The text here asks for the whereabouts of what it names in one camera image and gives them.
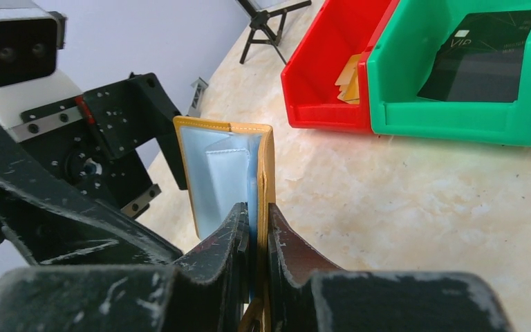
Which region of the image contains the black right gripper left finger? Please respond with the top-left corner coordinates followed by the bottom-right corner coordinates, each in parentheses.
top-left (0, 203), bottom-right (249, 331)

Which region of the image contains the black card in green bin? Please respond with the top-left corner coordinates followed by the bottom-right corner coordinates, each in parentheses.
top-left (418, 10), bottom-right (531, 103)

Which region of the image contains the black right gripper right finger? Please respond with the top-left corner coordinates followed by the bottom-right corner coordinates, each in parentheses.
top-left (268, 204), bottom-right (513, 331)

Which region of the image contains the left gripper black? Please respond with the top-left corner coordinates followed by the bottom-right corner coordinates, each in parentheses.
top-left (0, 73), bottom-right (187, 265)

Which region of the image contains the black tripod with grey tube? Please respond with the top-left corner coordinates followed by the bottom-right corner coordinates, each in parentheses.
top-left (235, 0), bottom-right (313, 66)

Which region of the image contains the green plastic bin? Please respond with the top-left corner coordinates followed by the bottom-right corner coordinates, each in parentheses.
top-left (367, 1), bottom-right (531, 146)

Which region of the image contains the red bin left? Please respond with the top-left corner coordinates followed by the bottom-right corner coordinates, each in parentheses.
top-left (281, 0), bottom-right (399, 134)

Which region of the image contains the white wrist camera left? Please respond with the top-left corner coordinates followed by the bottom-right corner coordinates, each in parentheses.
top-left (0, 1), bottom-right (82, 129)

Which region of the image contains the gold card in red bin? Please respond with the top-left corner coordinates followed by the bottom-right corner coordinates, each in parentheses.
top-left (335, 54), bottom-right (362, 104)

